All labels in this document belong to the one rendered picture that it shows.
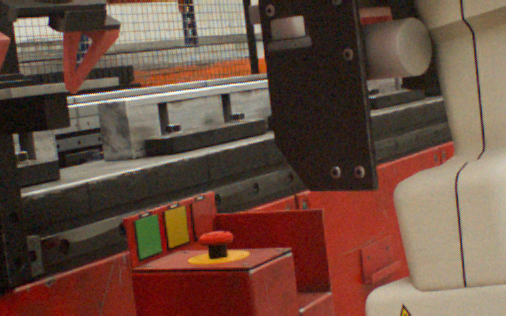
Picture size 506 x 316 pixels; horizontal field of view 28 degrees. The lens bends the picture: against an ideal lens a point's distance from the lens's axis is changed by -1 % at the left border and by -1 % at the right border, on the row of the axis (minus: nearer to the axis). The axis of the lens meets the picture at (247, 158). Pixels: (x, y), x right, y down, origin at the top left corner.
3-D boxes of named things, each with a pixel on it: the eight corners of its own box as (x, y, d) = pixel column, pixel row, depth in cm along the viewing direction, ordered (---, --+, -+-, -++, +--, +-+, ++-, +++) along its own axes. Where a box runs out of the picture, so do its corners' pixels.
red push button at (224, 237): (225, 266, 117) (221, 235, 117) (195, 267, 119) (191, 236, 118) (242, 259, 120) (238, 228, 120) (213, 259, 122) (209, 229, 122)
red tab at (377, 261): (372, 284, 204) (368, 249, 203) (363, 284, 205) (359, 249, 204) (401, 267, 216) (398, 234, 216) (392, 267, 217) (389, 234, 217)
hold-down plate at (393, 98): (377, 109, 231) (375, 96, 231) (355, 111, 234) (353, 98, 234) (425, 99, 257) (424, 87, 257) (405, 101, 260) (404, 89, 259)
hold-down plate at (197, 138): (172, 154, 163) (170, 135, 163) (145, 156, 166) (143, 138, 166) (266, 133, 189) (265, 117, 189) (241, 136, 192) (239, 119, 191)
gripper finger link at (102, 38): (7, 82, 97) (20, -13, 94) (69, 76, 102) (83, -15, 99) (47, 111, 93) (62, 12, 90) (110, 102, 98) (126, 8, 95)
